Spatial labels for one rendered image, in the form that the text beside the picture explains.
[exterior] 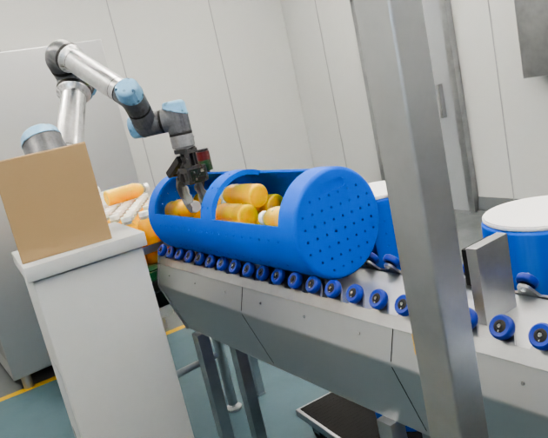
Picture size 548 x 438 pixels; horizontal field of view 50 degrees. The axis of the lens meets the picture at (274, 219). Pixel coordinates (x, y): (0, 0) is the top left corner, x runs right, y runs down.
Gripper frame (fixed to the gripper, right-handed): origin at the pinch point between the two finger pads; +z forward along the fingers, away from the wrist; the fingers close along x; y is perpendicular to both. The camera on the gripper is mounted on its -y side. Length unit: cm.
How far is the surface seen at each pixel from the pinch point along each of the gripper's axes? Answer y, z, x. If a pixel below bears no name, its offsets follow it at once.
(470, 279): 105, 11, 2
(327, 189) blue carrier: 64, -6, 4
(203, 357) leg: -18, 59, -3
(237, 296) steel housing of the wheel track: 26.8, 25.0, -6.9
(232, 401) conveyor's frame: -63, 107, 25
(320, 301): 66, 20, -5
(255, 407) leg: -18, 89, 13
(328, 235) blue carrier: 65, 5, 2
